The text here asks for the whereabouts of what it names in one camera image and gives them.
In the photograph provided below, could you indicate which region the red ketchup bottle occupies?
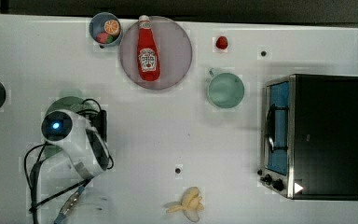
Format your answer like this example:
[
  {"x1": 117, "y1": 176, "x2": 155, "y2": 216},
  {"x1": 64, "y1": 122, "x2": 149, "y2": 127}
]
[{"x1": 137, "y1": 15, "x2": 160, "y2": 81}]

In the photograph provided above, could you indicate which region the peeled toy banana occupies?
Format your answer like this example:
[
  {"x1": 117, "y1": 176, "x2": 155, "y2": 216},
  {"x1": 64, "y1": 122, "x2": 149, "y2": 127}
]
[{"x1": 166, "y1": 187, "x2": 204, "y2": 223}]

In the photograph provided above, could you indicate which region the toy red strawberry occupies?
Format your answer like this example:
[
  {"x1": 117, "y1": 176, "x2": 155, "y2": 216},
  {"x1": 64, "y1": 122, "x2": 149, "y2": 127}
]
[{"x1": 215, "y1": 36, "x2": 228, "y2": 49}]

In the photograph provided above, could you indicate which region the black toaster oven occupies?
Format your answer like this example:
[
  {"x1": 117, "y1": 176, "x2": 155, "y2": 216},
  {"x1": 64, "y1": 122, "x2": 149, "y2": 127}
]
[{"x1": 257, "y1": 74, "x2": 358, "y2": 201}]

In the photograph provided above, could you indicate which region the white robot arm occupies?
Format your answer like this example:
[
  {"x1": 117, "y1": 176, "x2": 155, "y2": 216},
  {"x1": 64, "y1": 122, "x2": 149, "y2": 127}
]
[{"x1": 41, "y1": 109, "x2": 110, "y2": 179}]

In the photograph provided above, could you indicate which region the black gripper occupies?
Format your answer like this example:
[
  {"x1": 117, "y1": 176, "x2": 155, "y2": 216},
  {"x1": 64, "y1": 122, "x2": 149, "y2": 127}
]
[{"x1": 89, "y1": 110, "x2": 107, "y2": 142}]

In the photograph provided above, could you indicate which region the light green mug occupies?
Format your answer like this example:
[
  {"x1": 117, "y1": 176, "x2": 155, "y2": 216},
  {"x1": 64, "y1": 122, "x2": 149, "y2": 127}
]
[{"x1": 206, "y1": 68, "x2": 245, "y2": 109}]

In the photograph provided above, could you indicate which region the toy orange slice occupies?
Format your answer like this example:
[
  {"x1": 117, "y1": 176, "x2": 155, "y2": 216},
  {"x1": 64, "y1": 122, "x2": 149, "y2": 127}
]
[{"x1": 103, "y1": 20, "x2": 120, "y2": 36}]

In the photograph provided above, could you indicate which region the toy strawberry in bowl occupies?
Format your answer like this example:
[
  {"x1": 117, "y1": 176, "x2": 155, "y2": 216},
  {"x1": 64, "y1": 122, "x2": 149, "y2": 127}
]
[{"x1": 97, "y1": 32, "x2": 113, "y2": 44}]

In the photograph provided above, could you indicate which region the light green strainer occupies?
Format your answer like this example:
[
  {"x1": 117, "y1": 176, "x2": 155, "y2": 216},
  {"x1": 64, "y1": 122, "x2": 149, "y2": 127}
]
[{"x1": 41, "y1": 96, "x2": 89, "y2": 161}]

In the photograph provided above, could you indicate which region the grey round plate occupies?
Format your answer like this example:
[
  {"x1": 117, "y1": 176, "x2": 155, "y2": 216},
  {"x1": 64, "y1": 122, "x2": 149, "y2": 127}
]
[{"x1": 119, "y1": 16, "x2": 192, "y2": 91}]

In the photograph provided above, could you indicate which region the small blue bowl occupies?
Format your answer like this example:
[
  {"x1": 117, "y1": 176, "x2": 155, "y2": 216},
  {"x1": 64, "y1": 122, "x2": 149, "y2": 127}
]
[{"x1": 89, "y1": 12, "x2": 123, "y2": 49}]

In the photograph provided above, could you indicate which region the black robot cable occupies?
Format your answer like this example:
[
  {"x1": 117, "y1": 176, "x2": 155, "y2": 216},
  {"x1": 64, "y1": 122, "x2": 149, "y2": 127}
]
[{"x1": 23, "y1": 98, "x2": 116, "y2": 224}]

